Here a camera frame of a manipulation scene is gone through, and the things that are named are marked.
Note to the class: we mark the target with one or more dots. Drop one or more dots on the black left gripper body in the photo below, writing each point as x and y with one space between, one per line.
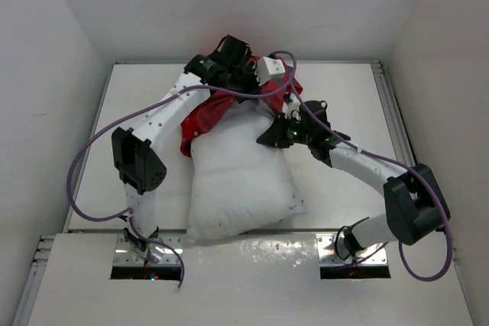
244 80

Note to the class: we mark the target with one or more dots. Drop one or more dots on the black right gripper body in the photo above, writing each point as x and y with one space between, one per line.
289 131

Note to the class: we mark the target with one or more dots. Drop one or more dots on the red patterned pillowcase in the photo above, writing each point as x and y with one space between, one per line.
208 114

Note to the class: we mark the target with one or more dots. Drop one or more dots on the white pillow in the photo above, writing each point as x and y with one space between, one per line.
239 185

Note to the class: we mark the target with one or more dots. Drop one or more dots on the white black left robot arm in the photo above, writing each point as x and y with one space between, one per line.
136 151

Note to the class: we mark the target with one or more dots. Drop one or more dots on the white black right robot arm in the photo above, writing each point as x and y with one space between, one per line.
413 203

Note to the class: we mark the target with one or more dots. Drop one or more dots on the white front cover board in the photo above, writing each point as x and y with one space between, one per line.
272 280

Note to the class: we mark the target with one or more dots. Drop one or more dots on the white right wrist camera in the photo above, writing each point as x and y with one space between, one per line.
292 104

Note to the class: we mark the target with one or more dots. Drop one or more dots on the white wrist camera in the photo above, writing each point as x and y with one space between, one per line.
268 69
292 104

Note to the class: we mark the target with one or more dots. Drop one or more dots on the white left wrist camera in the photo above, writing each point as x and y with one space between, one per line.
268 69

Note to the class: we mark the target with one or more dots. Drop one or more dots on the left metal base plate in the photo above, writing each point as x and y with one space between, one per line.
127 255

